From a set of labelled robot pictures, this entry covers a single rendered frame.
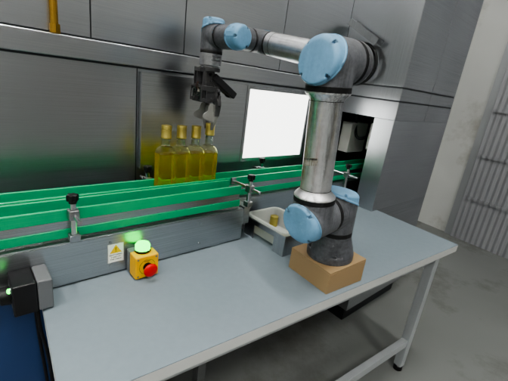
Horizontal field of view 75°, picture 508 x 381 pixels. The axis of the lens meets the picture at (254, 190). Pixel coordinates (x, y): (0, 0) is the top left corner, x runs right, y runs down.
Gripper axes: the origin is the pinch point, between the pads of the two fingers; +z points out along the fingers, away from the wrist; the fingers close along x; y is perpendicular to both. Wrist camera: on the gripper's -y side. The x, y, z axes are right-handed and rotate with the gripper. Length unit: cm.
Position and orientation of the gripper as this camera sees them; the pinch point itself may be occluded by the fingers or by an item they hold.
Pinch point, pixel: (210, 125)
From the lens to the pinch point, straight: 125.6
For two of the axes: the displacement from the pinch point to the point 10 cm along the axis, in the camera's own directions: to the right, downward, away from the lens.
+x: 6.4, 3.1, -7.0
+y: -7.6, 1.1, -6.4
